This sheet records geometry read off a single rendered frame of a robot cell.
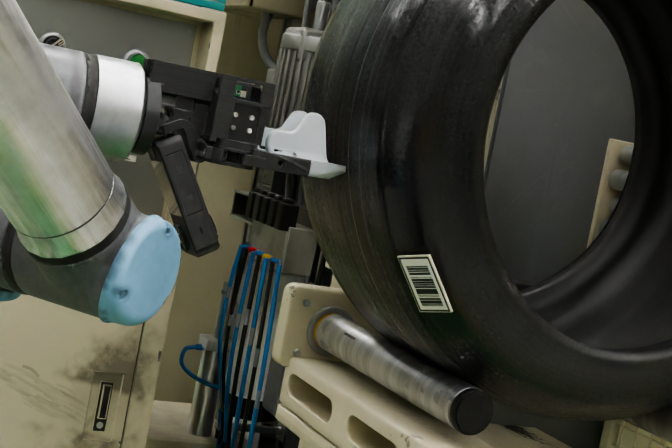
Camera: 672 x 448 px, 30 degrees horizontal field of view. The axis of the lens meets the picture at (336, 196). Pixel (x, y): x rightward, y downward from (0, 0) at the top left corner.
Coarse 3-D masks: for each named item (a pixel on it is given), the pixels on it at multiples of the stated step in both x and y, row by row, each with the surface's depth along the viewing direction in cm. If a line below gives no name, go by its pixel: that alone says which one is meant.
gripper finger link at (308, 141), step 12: (312, 120) 117; (276, 132) 116; (288, 132) 116; (300, 132) 117; (312, 132) 117; (324, 132) 118; (276, 144) 116; (288, 144) 116; (300, 144) 117; (312, 144) 117; (324, 144) 118; (300, 156) 117; (312, 156) 117; (324, 156) 118; (312, 168) 117; (324, 168) 118; (336, 168) 119
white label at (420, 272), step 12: (408, 264) 115; (420, 264) 114; (432, 264) 113; (408, 276) 116; (420, 276) 115; (432, 276) 114; (420, 288) 116; (432, 288) 115; (420, 300) 116; (432, 300) 115; (444, 300) 114
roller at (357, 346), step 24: (336, 336) 142; (360, 336) 139; (360, 360) 136; (384, 360) 131; (408, 360) 128; (384, 384) 131; (408, 384) 125; (432, 384) 122; (456, 384) 120; (432, 408) 121; (456, 408) 117; (480, 408) 118
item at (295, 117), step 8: (296, 112) 120; (304, 112) 121; (288, 120) 120; (296, 120) 120; (272, 128) 120; (280, 128) 120; (288, 128) 120; (264, 136) 119; (264, 144) 119; (280, 152) 120; (288, 152) 120
